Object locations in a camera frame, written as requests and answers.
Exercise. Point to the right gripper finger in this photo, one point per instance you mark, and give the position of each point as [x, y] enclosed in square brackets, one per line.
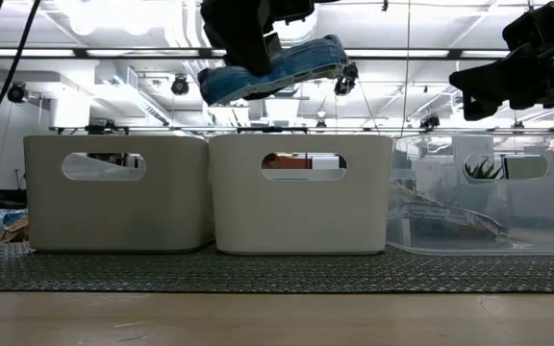
[479, 108]
[488, 77]

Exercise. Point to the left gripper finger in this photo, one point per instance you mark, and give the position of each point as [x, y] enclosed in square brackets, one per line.
[243, 48]
[273, 45]

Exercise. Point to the clear plastic bin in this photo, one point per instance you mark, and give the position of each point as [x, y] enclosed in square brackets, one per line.
[536, 211]

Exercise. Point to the small potted succulent plant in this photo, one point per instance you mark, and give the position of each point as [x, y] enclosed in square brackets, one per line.
[484, 171]

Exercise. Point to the grey plastic bin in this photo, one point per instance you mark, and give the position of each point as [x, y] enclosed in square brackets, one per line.
[113, 216]

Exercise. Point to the blue denim garment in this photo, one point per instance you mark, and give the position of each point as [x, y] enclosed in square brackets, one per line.
[301, 62]

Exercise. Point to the dark woven placemat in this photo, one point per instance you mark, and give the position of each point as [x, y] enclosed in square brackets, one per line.
[277, 271]

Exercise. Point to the linear ceiling light bar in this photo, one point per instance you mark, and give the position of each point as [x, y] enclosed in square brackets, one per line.
[402, 53]

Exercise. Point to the green silver granola bar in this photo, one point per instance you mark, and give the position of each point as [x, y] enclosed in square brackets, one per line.
[450, 214]

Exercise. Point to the silver ventilation duct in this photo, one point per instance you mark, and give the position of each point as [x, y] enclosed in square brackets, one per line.
[301, 31]

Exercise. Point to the white plastic bin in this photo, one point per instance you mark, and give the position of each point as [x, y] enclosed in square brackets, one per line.
[301, 216]

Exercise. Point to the black ceiling spot lamp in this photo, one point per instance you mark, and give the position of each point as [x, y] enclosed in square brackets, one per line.
[17, 92]
[430, 121]
[346, 81]
[180, 85]

